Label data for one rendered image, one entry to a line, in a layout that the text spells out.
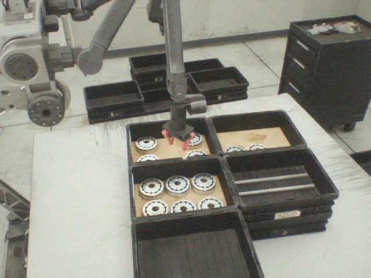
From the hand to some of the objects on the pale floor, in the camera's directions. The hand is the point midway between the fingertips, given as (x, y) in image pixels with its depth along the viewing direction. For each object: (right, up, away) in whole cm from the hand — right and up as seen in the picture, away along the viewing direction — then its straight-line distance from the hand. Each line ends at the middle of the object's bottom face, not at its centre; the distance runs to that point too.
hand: (178, 146), depth 143 cm
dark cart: (+120, +16, +194) cm, 228 cm away
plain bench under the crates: (+16, -83, +67) cm, 108 cm away
